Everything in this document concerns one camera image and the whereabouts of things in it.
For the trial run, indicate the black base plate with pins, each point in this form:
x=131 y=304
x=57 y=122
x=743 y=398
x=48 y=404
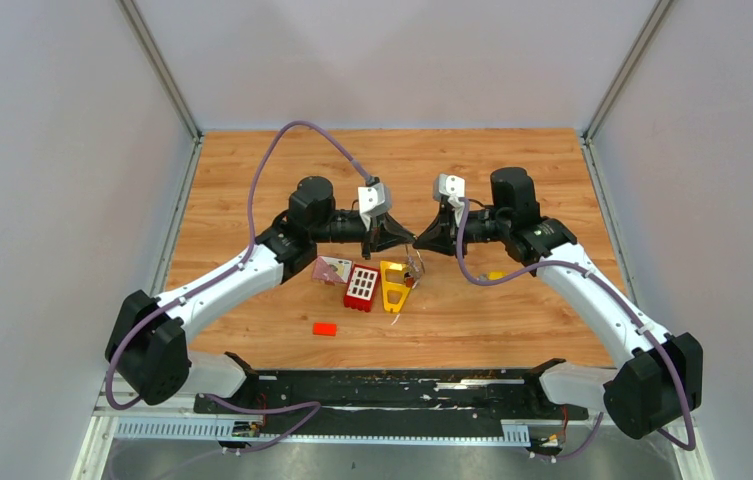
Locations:
x=492 y=392

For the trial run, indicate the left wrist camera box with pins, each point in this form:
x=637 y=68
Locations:
x=374 y=204

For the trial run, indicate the small orange-red block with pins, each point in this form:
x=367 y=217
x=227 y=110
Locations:
x=324 y=329

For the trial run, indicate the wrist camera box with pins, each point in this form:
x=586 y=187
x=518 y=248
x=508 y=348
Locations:
x=450 y=188
x=374 y=204

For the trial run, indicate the red window block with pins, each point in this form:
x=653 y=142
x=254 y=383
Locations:
x=362 y=288

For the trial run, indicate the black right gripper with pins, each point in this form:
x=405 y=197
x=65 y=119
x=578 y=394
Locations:
x=443 y=236

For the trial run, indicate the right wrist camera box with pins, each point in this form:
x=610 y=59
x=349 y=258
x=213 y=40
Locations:
x=450 y=188

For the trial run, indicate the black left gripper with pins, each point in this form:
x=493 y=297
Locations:
x=392 y=234

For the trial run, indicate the yellow plastic triangle frame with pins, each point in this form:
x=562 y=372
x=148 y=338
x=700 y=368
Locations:
x=394 y=292

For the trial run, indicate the aluminium front rail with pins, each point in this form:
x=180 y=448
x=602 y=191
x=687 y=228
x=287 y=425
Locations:
x=196 y=417

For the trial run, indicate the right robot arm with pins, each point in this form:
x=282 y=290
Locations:
x=655 y=381

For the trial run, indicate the large metal keyring with tags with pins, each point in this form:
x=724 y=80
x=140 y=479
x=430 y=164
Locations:
x=414 y=268

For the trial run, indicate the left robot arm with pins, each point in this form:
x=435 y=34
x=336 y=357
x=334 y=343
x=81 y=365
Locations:
x=148 y=355

